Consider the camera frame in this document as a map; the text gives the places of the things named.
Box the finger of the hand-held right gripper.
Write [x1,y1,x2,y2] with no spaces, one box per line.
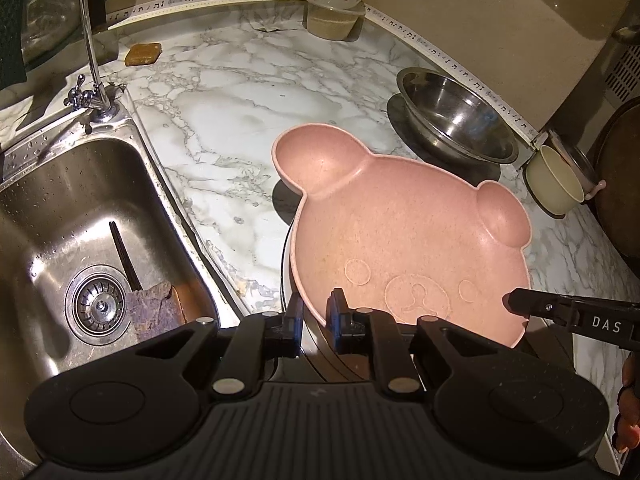
[501,287,581,330]

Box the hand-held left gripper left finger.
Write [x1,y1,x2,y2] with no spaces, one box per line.
[147,294,305,395]

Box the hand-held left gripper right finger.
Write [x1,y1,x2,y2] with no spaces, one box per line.
[326,288,493,395]

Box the pink bear-shaped plate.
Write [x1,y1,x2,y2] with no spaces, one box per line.
[271,122,532,350]

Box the pink steel-lined bowl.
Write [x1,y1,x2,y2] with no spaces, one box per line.
[542,130,607,201]

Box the person's right hand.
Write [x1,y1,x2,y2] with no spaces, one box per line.
[613,355,640,453]

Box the cream bowl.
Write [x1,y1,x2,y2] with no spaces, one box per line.
[525,146,586,216]

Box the round wooden cutting board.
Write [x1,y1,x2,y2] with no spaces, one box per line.
[592,97,640,281]

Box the rusty brown scrubber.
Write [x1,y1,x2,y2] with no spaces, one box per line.
[125,281,187,345]

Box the dark chopstick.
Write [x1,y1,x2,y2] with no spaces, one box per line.
[109,221,143,292]

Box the steel drain strainer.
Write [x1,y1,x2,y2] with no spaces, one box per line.
[65,267,132,345]

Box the large steel bowl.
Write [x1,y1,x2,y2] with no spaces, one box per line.
[396,66,521,165]

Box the white vent grille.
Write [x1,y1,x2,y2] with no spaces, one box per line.
[602,35,640,111]

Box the white patterned sealing tape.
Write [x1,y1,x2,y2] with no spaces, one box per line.
[105,0,538,148]

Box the steel sink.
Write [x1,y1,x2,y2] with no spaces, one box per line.
[0,85,246,466]

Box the clear plastic container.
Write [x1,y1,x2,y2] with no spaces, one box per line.
[304,0,367,42]

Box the brown sponge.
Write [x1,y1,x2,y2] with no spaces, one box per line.
[125,42,164,67]

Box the chrome faucet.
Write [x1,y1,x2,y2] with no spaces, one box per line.
[64,0,126,123]

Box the glass pot lid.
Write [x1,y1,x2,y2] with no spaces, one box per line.
[15,0,126,68]

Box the dark green plastic holder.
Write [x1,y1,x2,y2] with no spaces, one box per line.
[0,0,28,91]

